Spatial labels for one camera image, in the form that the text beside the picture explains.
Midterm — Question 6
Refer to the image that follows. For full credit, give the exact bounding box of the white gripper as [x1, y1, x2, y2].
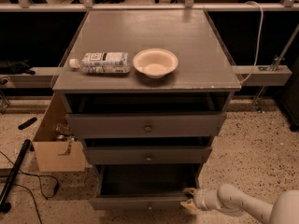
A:
[180, 188, 218, 211]

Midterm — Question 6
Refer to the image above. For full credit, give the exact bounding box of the grey bottom drawer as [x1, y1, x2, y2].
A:
[90, 163, 201, 210]

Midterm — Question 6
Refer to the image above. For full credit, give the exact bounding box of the grey drawer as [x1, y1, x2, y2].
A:
[90, 163, 201, 210]
[65, 112, 226, 139]
[83, 146, 211, 165]

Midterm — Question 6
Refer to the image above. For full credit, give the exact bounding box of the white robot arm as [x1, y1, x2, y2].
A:
[180, 184, 299, 224]

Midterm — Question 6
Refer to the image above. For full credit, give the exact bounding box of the grey middle drawer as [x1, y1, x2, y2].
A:
[83, 146, 211, 165]

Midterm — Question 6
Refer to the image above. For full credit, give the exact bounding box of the grey top drawer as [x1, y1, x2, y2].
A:
[65, 112, 226, 139]

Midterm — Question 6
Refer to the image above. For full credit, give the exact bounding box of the grey drawer cabinet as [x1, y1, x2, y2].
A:
[51, 8, 243, 185]

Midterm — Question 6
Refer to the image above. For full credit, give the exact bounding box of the white paper bowl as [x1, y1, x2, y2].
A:
[133, 49, 178, 78]

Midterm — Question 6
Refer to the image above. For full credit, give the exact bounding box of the cardboard box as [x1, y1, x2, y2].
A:
[33, 94, 86, 172]

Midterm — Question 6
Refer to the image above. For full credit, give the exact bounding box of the metal clamp stand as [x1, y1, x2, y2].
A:
[253, 23, 299, 113]

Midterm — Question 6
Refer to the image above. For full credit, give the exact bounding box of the clear plastic water bottle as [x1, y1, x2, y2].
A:
[69, 52, 131, 75]

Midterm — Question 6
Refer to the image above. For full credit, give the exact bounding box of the small black remote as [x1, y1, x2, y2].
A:
[18, 117, 37, 130]

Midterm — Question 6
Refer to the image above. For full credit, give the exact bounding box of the black pole on floor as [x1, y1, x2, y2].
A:
[0, 139, 31, 213]

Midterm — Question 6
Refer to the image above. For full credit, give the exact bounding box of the black floor cable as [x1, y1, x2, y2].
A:
[0, 150, 61, 224]

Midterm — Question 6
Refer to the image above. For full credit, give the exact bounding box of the white cable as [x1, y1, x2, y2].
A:
[239, 0, 265, 86]

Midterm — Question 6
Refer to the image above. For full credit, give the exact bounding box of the black bag on rail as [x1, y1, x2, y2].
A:
[0, 60, 36, 75]

